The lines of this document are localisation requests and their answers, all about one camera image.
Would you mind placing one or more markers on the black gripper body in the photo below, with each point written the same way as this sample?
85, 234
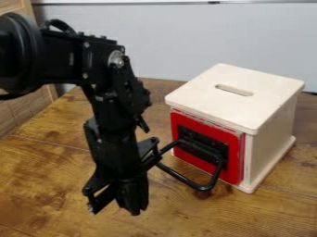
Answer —
118, 156

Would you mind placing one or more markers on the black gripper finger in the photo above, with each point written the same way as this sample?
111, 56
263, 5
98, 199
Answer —
101, 200
133, 195

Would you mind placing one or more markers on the black metal drawer handle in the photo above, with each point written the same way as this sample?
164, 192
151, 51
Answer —
178, 176

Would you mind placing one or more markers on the red drawer front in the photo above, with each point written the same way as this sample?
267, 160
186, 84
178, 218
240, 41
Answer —
224, 142

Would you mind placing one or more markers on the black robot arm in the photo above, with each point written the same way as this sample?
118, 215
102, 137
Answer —
54, 55

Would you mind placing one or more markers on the wooden slatted panel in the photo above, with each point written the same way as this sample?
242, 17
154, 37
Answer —
19, 110

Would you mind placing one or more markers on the light wooden box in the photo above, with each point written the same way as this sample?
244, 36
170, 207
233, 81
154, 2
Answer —
252, 102

